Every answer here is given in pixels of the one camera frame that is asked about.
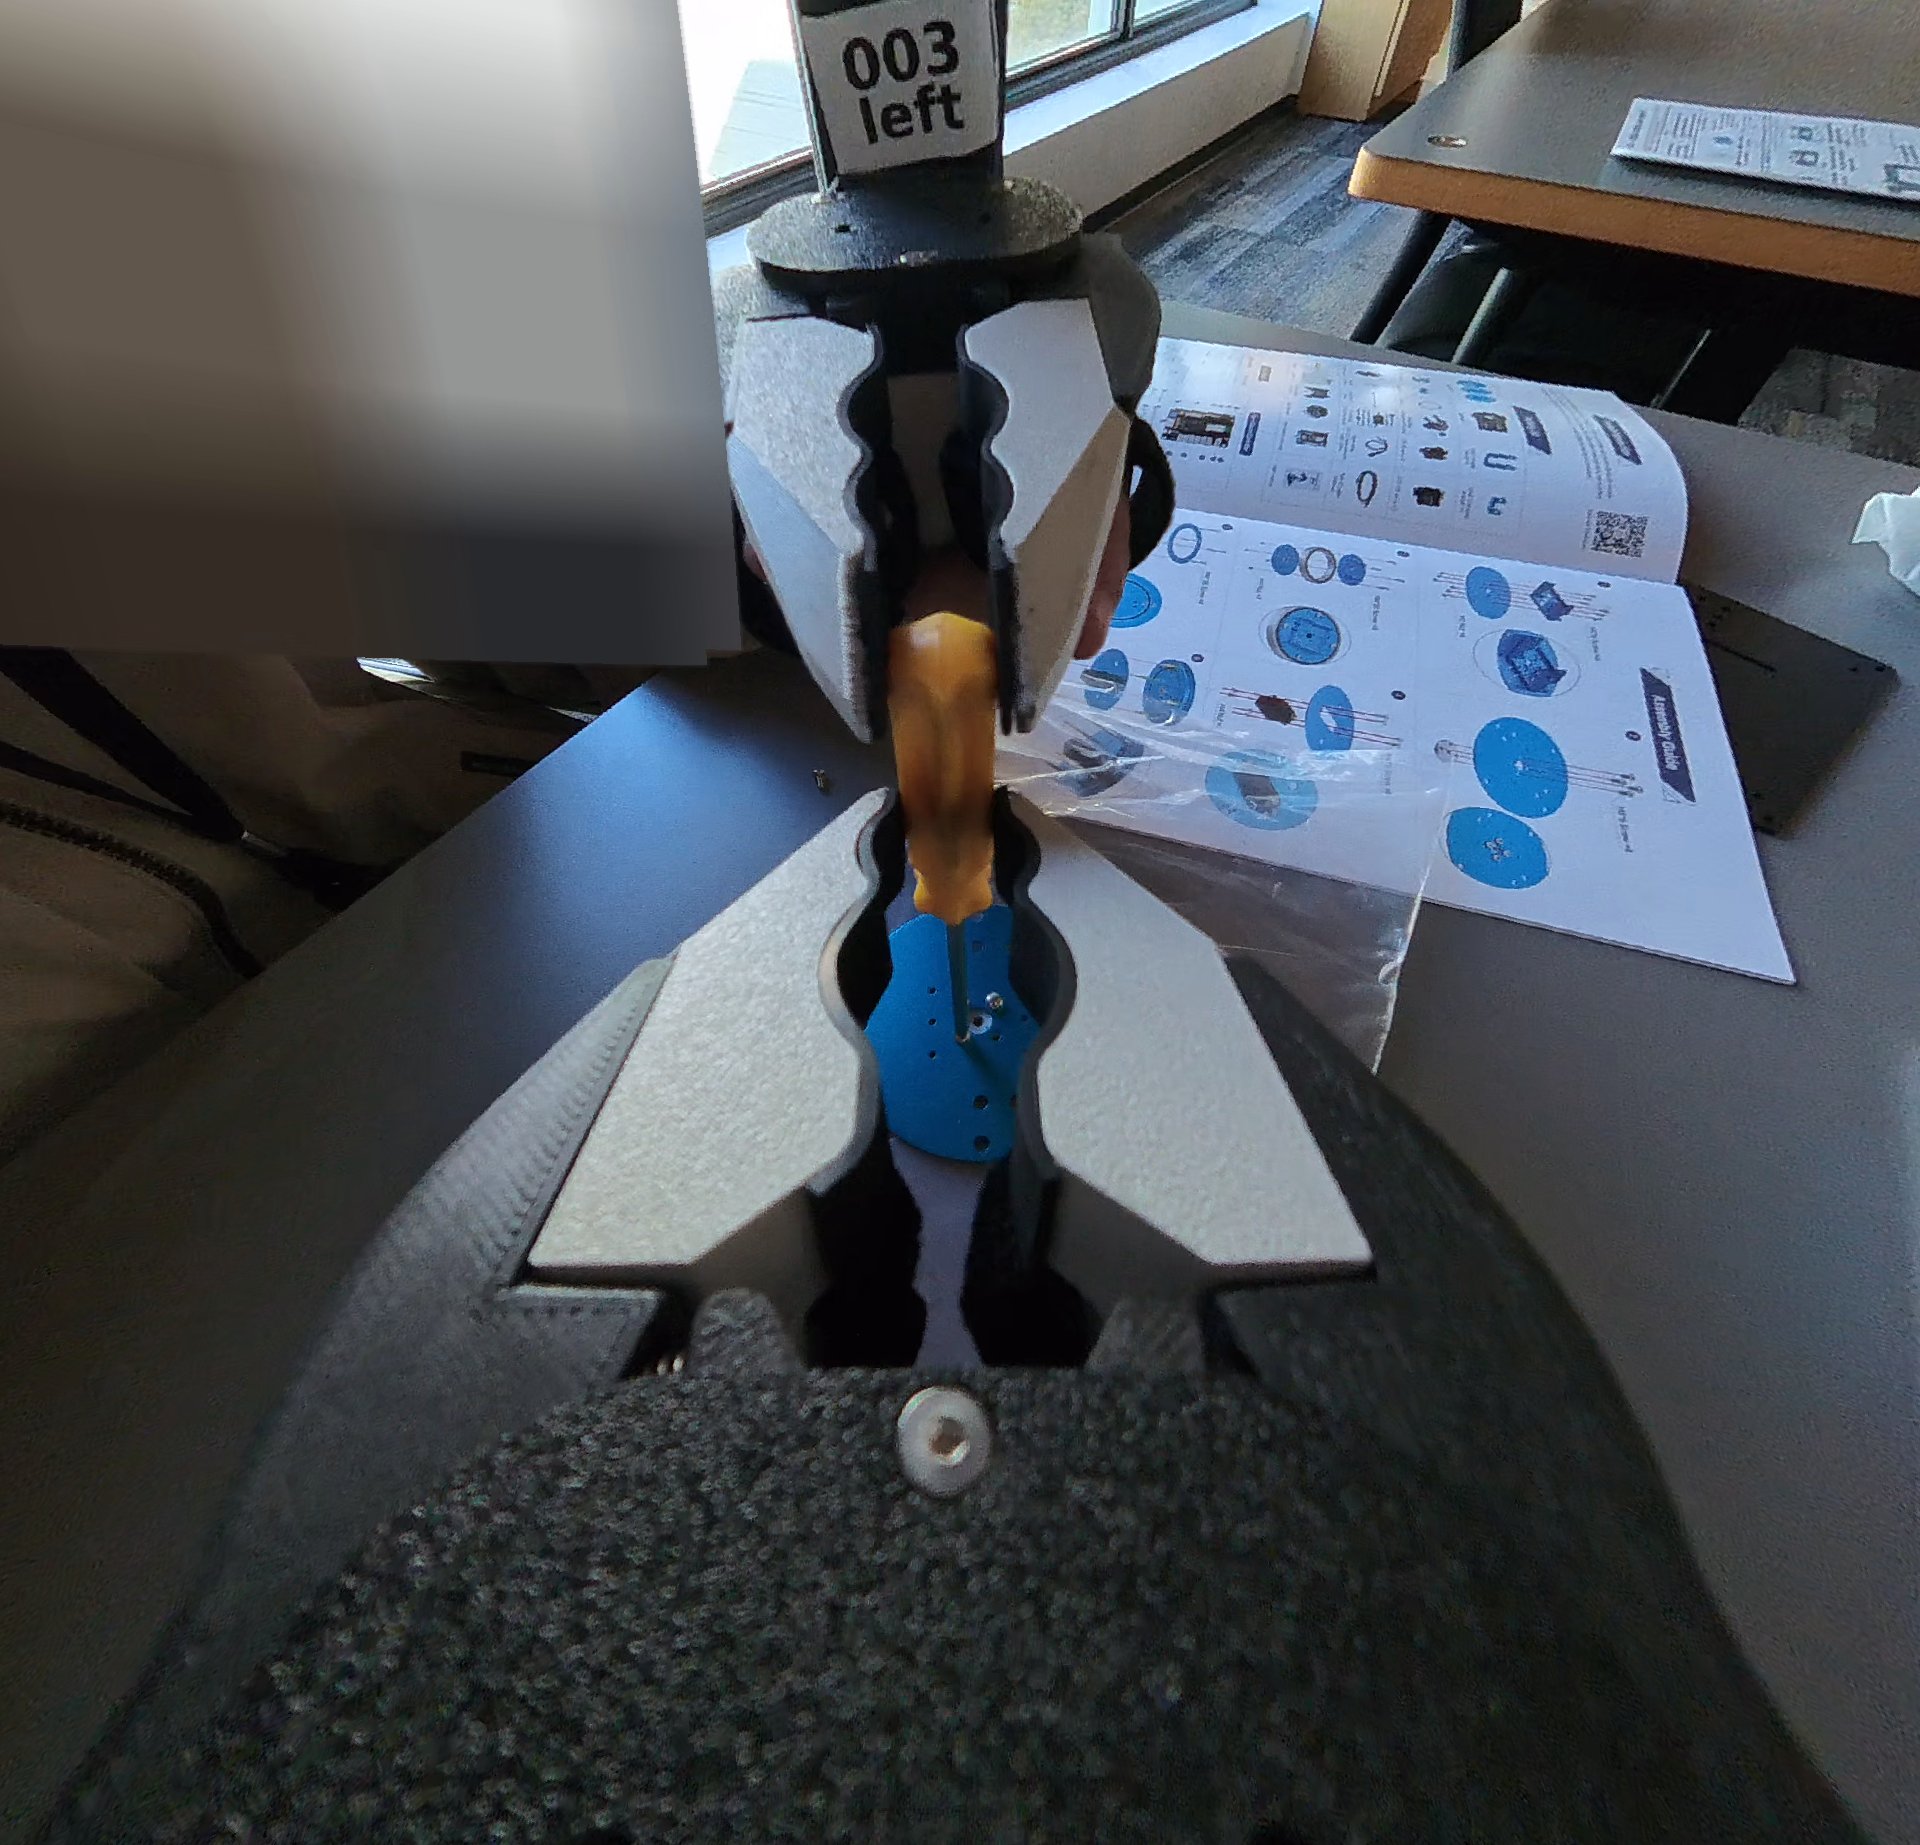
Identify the yellow handled screwdriver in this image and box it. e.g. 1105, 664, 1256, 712
889, 613, 1003, 1050

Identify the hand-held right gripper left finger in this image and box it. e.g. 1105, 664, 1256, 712
525, 786, 933, 1370

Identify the white plastic wrapped package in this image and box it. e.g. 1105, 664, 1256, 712
1851, 485, 1920, 597

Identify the grey desk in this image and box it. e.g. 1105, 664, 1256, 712
0, 299, 1920, 1845

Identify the clear plastic bag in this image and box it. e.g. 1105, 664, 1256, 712
1005, 705, 1427, 1073

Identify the black shoulder strap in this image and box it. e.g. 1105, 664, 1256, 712
0, 647, 257, 844

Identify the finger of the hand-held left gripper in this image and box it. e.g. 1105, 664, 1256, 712
960, 297, 1135, 738
726, 314, 910, 745

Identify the wood edged side desk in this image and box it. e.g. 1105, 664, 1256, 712
1351, 0, 1920, 302

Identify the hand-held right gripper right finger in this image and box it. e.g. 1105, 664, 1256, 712
973, 792, 1376, 1370

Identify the blue round metal disc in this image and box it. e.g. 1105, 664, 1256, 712
868, 914, 1043, 1163

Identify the black metal base plate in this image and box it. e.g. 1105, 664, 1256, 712
1687, 584, 1896, 835

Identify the white assembly guide sheet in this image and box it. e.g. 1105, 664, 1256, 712
1036, 337, 1798, 985

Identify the white paper strip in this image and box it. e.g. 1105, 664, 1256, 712
1609, 97, 1920, 206

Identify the person's left hand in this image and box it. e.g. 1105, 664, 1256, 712
1079, 501, 1131, 662

